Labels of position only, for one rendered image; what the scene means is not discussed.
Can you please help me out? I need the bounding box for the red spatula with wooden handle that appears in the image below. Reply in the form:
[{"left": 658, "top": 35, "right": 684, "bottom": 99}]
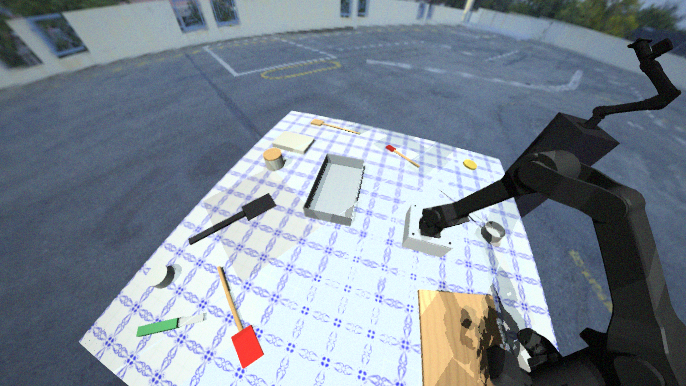
[{"left": 217, "top": 266, "right": 264, "bottom": 369}]

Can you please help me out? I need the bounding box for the light wooden board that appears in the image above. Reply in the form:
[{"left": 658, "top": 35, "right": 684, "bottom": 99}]
[{"left": 417, "top": 289, "right": 506, "bottom": 386}]

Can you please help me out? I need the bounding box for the yellow flat disc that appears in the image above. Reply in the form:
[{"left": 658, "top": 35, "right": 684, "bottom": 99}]
[{"left": 463, "top": 159, "right": 477, "bottom": 170}]

